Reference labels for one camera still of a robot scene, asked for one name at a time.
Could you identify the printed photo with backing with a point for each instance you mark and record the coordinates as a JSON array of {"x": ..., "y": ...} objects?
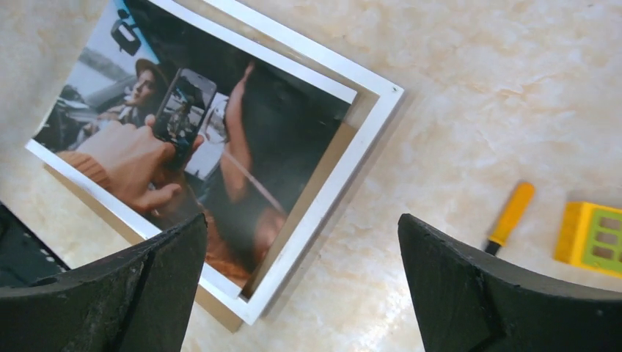
[{"x": 249, "y": 126}]

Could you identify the yellow plastic box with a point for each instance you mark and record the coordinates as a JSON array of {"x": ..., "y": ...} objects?
[{"x": 590, "y": 238}]

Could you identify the white wooden photo frame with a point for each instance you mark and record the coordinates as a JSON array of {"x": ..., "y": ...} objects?
[{"x": 135, "y": 159}]

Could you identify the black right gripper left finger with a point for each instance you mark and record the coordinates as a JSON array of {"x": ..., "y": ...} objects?
[{"x": 137, "y": 299}]

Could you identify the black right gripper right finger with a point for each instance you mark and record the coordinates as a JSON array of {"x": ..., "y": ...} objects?
[{"x": 467, "y": 300}]

